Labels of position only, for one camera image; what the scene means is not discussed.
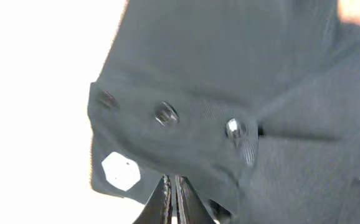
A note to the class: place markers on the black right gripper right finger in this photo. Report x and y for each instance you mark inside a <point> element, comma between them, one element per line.
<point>190,209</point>

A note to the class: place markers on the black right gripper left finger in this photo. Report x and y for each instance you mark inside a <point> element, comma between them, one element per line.
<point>158,209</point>

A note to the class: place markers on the black t-shirt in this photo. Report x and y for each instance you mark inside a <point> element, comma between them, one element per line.
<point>256,102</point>

